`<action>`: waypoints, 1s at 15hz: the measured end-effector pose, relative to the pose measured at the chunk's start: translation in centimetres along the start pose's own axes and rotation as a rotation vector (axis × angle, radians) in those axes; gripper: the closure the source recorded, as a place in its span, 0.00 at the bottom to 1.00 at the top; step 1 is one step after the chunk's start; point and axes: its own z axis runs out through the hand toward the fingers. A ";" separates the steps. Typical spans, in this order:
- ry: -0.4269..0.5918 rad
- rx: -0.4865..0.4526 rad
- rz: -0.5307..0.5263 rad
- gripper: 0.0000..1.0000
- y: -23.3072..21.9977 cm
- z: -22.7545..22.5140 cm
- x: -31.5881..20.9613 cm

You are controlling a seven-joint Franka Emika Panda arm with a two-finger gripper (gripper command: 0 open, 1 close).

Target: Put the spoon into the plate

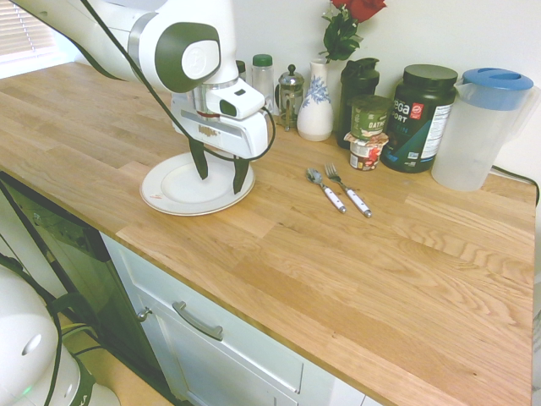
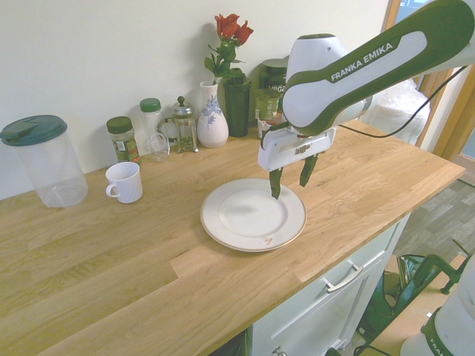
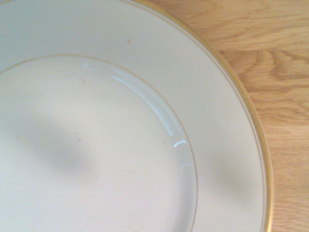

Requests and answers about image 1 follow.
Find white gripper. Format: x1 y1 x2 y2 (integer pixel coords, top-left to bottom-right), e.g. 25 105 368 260
171 91 271 195

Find white-handled metal spoon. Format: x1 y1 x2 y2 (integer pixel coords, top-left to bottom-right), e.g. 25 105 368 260
305 167 347 215

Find white gold-rimmed plate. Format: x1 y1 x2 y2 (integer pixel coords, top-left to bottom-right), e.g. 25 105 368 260
139 151 257 217

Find small metal french press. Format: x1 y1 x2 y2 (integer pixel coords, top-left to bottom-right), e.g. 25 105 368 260
275 63 305 132

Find clear bottle green cap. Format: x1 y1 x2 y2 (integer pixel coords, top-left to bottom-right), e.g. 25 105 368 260
251 53 276 116

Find white vase blue floral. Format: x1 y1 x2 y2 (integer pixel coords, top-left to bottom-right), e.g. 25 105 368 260
296 58 334 142

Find red white yogurt cup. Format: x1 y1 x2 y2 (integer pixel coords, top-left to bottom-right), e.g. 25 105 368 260
342 131 390 172

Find green oatmeal cup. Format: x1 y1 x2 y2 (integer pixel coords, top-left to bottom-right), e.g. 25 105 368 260
350 94 393 140

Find black shaker bottle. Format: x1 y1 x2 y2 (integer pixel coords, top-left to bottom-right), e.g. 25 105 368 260
336 58 380 150

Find black dishwasher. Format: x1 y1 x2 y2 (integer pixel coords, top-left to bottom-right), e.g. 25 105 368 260
0 171 170 398

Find red rose bouquet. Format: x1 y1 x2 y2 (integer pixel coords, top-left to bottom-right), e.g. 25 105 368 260
320 0 388 64

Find white drawer front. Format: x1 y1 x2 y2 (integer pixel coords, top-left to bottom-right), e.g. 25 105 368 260
117 244 305 395

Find black protein powder tub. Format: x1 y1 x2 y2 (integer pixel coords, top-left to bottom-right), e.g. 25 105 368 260
380 63 460 174

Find white window blinds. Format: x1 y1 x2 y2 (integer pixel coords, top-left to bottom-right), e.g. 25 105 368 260
0 0 58 64

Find clear pitcher blue lid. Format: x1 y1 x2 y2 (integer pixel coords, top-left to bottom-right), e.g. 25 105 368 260
430 67 540 192

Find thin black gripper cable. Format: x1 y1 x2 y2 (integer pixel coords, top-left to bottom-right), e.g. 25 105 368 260
79 0 276 162

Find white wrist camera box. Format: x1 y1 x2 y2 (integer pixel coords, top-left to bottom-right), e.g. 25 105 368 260
201 79 266 120

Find white-handled metal fork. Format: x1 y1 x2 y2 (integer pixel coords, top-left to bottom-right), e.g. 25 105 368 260
324 162 374 219

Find silver drawer handle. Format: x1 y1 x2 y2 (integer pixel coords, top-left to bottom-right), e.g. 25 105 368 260
172 300 224 342

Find black power cable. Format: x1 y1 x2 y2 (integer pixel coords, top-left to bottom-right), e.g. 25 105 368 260
489 165 541 200

